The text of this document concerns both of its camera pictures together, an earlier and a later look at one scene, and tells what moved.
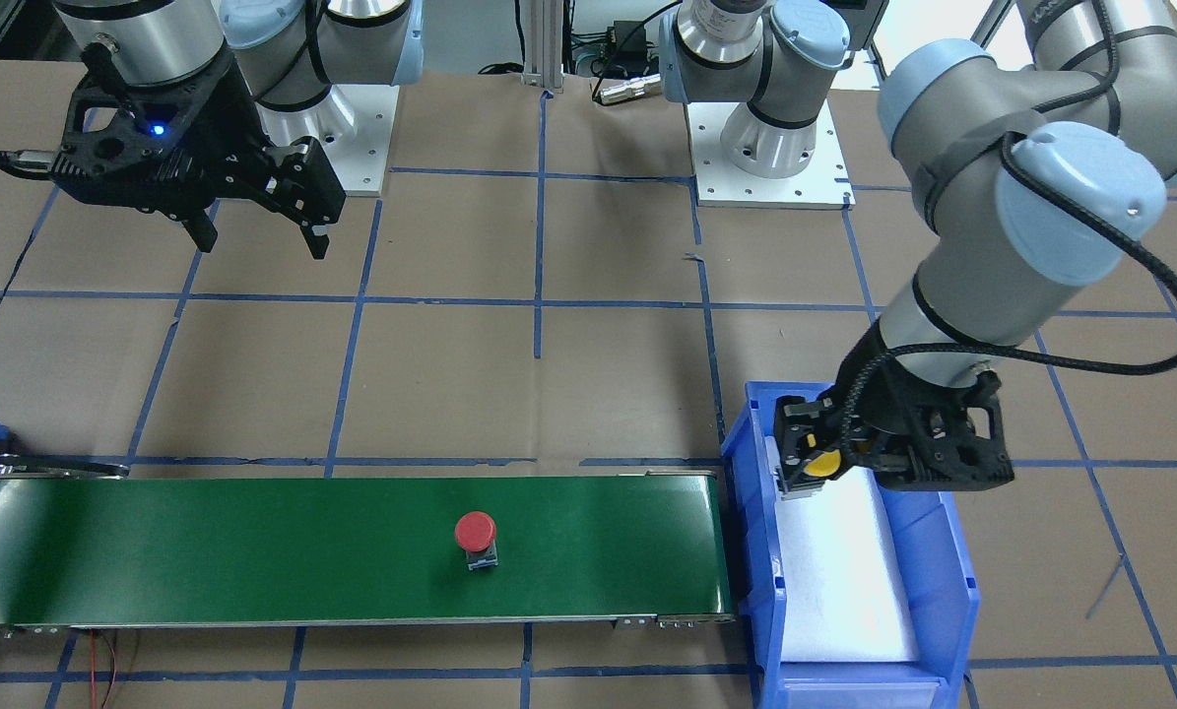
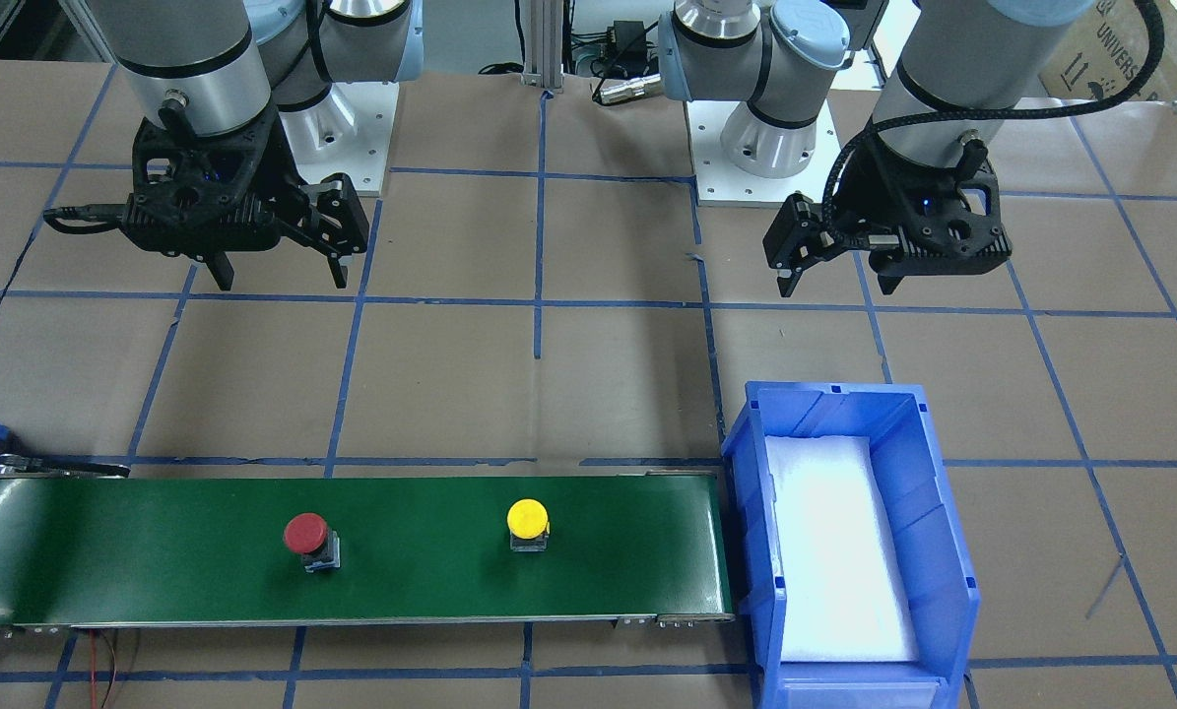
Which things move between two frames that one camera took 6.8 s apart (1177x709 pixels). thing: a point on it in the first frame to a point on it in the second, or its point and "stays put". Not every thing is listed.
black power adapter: (627, 38) stays put
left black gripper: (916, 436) to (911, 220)
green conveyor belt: (89, 545) stays put
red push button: (476, 533) to (308, 535)
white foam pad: (842, 590) stays put
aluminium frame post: (544, 43) stays put
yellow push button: (824, 464) to (529, 526)
